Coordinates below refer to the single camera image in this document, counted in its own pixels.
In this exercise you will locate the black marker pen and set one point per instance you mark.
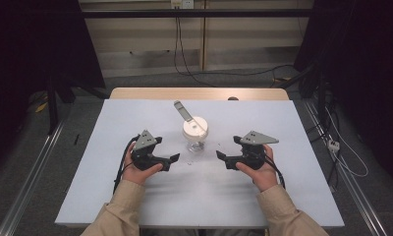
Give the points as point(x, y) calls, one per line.
point(76, 139)

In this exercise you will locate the dark curtain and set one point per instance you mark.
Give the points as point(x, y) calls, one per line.
point(364, 49)
point(27, 49)

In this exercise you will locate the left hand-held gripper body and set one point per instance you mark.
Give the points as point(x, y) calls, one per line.
point(145, 157)

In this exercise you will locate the wooden table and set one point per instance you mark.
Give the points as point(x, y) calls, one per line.
point(184, 93)

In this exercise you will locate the aluminium floor rail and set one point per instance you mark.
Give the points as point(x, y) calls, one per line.
point(30, 178)
point(351, 183)

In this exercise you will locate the white wall socket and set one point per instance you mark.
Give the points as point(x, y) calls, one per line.
point(182, 4)

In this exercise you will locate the white board table cover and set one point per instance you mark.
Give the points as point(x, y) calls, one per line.
point(201, 196)

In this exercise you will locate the person's right hand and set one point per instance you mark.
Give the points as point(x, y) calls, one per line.
point(263, 177)

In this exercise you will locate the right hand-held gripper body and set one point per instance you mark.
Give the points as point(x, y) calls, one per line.
point(250, 154)

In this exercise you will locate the person's left hand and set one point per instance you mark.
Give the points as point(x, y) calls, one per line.
point(137, 175)

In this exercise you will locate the yellow tape piece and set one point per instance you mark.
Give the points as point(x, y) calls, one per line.
point(41, 107)

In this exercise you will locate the black metal stand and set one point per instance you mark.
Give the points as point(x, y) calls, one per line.
point(52, 108)

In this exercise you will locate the black horizontal bar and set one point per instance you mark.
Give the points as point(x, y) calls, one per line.
point(217, 13)

